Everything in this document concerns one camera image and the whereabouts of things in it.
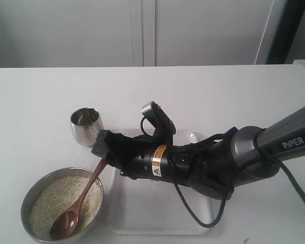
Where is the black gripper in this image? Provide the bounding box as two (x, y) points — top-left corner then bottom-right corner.
(91, 130), (175, 182)

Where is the steel bowl of rice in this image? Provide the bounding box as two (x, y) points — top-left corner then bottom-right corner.
(20, 167), (105, 243)

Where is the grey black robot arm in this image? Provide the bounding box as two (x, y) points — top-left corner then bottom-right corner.
(91, 102), (305, 199)

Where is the dark grey cable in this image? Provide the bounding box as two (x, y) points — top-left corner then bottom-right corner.
(139, 116), (305, 229)

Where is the white cabinet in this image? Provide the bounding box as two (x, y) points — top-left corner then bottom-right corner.
(0, 1), (287, 68)

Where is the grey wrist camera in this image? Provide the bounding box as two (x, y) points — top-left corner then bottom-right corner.
(140, 101), (176, 140)

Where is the brown wooden spoon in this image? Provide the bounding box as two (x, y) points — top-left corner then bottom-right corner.
(50, 159), (107, 240)

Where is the stainless steel cup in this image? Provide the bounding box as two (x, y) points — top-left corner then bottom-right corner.
(70, 107), (104, 147)

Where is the white rectangular tray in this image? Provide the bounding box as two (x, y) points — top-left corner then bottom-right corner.
(108, 130), (214, 235)

